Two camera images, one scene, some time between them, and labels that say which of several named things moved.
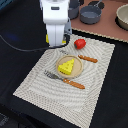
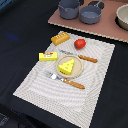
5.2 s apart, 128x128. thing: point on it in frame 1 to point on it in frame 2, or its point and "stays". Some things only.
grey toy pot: x=73 y=9 stays
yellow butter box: x=47 y=39 to x=48 y=56
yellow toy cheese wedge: x=66 y=67 stays
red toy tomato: x=79 y=43 stays
